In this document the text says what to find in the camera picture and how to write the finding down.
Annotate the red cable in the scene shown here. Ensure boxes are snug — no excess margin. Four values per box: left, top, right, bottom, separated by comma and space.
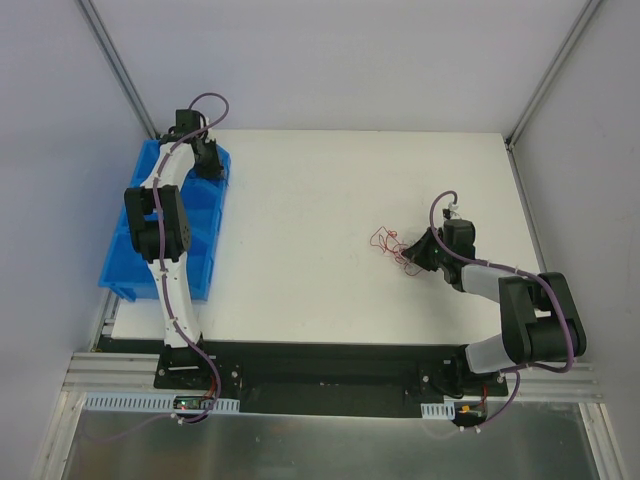
372, 224, 431, 279

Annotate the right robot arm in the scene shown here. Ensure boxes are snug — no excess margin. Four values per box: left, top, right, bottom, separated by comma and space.
401, 219, 587, 398

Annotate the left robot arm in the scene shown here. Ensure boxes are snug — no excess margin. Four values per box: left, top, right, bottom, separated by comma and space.
124, 107, 226, 389

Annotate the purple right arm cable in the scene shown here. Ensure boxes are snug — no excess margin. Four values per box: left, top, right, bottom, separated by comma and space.
424, 189, 576, 440

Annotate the right white cable duct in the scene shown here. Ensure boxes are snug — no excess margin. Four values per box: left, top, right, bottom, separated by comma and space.
420, 401, 456, 421

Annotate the white cable duct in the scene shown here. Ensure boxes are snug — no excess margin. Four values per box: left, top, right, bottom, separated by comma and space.
420, 401, 456, 421
84, 393, 240, 415

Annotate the left aluminium frame post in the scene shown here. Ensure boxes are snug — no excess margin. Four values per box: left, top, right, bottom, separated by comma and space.
74, 0, 159, 139

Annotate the aluminium frame post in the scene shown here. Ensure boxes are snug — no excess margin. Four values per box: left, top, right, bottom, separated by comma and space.
505, 0, 606, 151
74, 0, 159, 139

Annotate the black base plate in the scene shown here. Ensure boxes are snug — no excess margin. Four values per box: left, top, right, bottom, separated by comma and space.
154, 341, 507, 418

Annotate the left white cable duct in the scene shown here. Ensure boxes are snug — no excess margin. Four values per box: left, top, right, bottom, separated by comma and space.
84, 393, 240, 415

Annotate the right aluminium frame post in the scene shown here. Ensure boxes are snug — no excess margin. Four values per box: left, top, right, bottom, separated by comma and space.
505, 0, 606, 151

